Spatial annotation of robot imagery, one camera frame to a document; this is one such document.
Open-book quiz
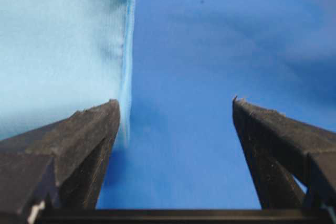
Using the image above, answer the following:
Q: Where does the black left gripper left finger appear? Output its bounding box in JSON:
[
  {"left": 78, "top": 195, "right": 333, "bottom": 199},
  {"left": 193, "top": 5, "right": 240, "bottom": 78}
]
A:
[{"left": 1, "top": 100, "right": 120, "bottom": 223}]

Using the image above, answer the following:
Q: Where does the blue table cloth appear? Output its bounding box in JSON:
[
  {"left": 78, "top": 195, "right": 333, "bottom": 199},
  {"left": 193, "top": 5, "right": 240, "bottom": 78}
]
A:
[{"left": 97, "top": 0, "right": 335, "bottom": 209}]

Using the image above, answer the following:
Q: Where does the light blue towel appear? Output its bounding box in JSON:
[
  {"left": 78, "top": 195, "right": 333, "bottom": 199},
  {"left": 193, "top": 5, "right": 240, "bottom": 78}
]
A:
[{"left": 1, "top": 0, "right": 135, "bottom": 148}]

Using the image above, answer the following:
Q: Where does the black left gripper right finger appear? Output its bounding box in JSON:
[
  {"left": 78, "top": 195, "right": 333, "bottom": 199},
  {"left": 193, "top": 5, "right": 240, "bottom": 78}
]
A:
[{"left": 232, "top": 98, "right": 335, "bottom": 215}]

